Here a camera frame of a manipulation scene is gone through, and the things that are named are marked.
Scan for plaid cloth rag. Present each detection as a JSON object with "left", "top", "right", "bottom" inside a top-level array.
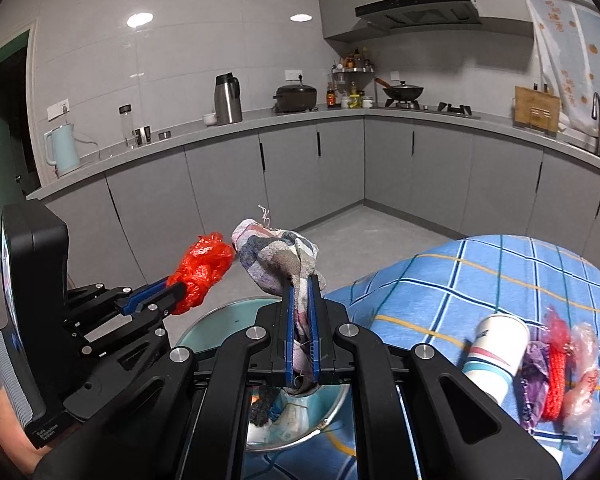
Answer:
[{"left": 231, "top": 205, "right": 327, "bottom": 397}]

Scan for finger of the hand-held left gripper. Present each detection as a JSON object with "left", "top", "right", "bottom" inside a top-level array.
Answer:
[
  {"left": 77, "top": 297, "right": 187, "bottom": 359},
  {"left": 64, "top": 280, "right": 187, "bottom": 317}
]

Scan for black range hood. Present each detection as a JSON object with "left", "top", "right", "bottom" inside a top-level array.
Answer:
[{"left": 355, "top": 0, "right": 484, "bottom": 31}]

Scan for fruit print curtain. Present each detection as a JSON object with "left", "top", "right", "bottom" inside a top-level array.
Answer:
[{"left": 525, "top": 0, "right": 600, "bottom": 149}]

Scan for person's left forearm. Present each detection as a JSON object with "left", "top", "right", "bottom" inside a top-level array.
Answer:
[{"left": 0, "top": 389, "right": 48, "bottom": 476}]

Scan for purple wrapper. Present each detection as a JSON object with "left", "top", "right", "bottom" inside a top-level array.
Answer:
[{"left": 520, "top": 341, "right": 551, "bottom": 429}]

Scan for light teal trash bin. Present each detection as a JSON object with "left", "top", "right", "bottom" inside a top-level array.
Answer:
[{"left": 174, "top": 297, "right": 354, "bottom": 457}]

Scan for glass bottle with black lid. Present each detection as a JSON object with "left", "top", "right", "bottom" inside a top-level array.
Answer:
[{"left": 118, "top": 105, "right": 139, "bottom": 150}]

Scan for wooden knife block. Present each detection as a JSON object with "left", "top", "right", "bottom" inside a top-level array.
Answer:
[{"left": 512, "top": 82, "right": 562, "bottom": 134}]

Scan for white paper cup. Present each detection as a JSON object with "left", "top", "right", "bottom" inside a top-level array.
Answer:
[{"left": 462, "top": 312, "right": 531, "bottom": 407}]

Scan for steel thermos jug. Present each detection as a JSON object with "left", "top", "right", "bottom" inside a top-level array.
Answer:
[{"left": 214, "top": 73, "right": 244, "bottom": 126}]

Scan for grey kitchen base cabinets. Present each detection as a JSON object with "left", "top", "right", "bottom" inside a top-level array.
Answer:
[{"left": 27, "top": 104, "right": 600, "bottom": 292}]

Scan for corner spice rack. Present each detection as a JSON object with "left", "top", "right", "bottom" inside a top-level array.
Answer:
[{"left": 330, "top": 47, "right": 376, "bottom": 110}]

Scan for blue plaid tablecloth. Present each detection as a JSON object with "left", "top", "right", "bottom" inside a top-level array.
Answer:
[{"left": 245, "top": 234, "right": 600, "bottom": 480}]

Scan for black rice cooker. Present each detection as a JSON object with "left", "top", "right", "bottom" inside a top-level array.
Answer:
[{"left": 272, "top": 85, "right": 319, "bottom": 114}]

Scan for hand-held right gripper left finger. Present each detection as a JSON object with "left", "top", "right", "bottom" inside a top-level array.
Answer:
[{"left": 32, "top": 279, "right": 297, "bottom": 480}]

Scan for red plastic bag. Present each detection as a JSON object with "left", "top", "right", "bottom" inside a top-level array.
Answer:
[{"left": 167, "top": 232, "right": 237, "bottom": 316}]

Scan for red mesh net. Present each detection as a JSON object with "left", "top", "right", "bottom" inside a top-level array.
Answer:
[{"left": 540, "top": 307, "right": 574, "bottom": 422}]

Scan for black wok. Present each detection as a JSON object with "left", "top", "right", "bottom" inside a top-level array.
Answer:
[{"left": 374, "top": 77, "right": 425, "bottom": 104}]

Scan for light blue electric kettle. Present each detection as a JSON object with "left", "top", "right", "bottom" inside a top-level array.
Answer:
[{"left": 43, "top": 123, "right": 89, "bottom": 177}]

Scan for clear plastic bag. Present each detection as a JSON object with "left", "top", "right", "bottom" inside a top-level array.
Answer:
[{"left": 562, "top": 322, "right": 600, "bottom": 454}]

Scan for gas stove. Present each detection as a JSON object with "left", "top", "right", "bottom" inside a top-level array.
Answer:
[{"left": 384, "top": 100, "right": 481, "bottom": 120}]

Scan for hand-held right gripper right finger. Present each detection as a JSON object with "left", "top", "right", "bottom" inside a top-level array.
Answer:
[{"left": 307, "top": 275, "right": 565, "bottom": 480}]

